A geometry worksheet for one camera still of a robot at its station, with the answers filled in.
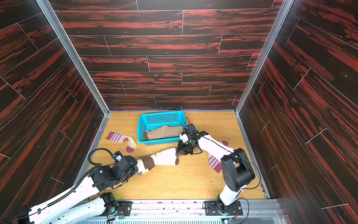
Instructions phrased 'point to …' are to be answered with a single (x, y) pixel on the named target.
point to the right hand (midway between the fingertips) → (178, 151)
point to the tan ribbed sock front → (163, 131)
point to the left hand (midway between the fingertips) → (139, 167)
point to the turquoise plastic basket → (147, 122)
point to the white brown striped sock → (167, 157)
